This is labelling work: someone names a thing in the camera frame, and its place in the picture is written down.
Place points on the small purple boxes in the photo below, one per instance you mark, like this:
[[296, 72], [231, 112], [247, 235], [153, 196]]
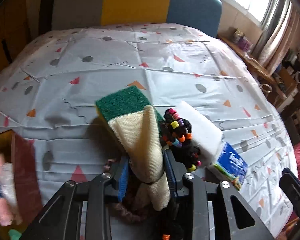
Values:
[[242, 41]]

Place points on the cream mesh cloth roll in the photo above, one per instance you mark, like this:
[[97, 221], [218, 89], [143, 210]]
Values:
[[145, 140]]

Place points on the clear plastic bag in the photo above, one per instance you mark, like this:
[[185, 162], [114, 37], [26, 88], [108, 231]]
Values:
[[11, 187]]

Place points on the pale striped curtain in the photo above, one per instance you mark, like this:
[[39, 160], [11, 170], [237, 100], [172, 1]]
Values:
[[275, 35]]

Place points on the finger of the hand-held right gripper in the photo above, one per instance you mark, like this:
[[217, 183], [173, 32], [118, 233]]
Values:
[[293, 190]]

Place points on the grey yellow blue headboard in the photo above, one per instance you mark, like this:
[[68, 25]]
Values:
[[135, 0]]

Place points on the black fuzzy hair piece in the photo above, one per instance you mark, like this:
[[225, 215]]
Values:
[[175, 227]]

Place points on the wooden wardrobe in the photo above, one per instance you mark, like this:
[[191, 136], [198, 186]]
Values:
[[0, 42]]

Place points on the cluttered side rack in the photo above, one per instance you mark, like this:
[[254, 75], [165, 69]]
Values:
[[292, 75]]

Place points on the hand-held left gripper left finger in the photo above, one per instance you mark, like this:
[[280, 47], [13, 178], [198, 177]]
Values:
[[122, 187]]

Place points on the blue tissue pack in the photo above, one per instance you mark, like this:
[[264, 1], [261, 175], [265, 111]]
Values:
[[232, 162]]

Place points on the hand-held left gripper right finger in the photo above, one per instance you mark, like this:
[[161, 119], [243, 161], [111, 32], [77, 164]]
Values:
[[173, 180]]

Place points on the brown scrunchie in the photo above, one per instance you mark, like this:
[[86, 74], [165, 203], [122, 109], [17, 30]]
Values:
[[130, 217]]

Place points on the green yellow scouring sponge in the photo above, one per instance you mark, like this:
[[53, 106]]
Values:
[[122, 102]]

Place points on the white foam sponge block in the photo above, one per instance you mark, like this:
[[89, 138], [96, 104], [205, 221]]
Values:
[[202, 127]]

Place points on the gold tin box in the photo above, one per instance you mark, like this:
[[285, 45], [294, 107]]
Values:
[[25, 160]]

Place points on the wooden bedside desk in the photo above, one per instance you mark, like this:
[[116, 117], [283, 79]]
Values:
[[250, 62]]

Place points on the printed plastic bed cover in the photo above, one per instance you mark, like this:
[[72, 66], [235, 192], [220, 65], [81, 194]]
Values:
[[140, 55]]

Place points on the green silicone bowl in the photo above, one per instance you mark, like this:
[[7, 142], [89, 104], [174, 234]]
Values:
[[15, 235]]

